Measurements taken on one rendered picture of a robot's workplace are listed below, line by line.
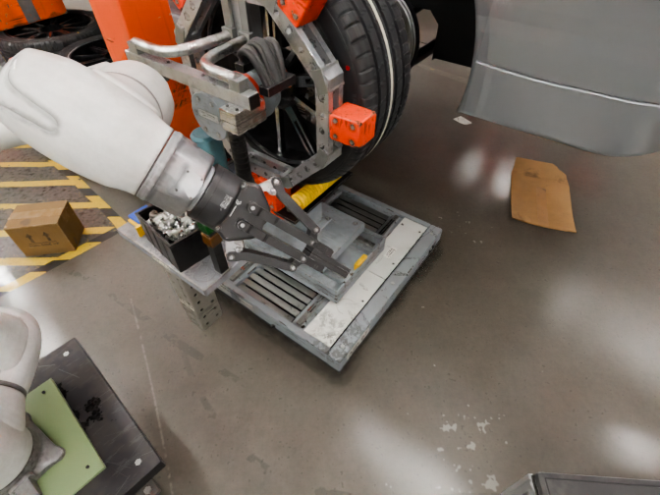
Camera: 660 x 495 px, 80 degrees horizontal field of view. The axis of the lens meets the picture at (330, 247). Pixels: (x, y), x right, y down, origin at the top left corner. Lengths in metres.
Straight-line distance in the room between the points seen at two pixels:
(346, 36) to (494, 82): 0.48
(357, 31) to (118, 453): 1.15
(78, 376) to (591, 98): 1.55
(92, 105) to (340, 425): 1.20
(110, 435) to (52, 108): 0.91
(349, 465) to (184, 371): 0.66
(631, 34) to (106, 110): 1.07
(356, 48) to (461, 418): 1.17
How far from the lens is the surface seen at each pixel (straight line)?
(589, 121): 1.26
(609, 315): 1.97
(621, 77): 1.22
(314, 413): 1.43
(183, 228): 1.20
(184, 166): 0.47
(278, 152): 1.35
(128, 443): 1.20
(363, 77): 1.01
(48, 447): 1.25
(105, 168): 0.47
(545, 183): 2.50
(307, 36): 1.01
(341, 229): 1.61
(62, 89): 0.47
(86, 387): 1.32
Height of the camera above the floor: 1.34
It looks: 47 degrees down
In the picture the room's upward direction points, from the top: straight up
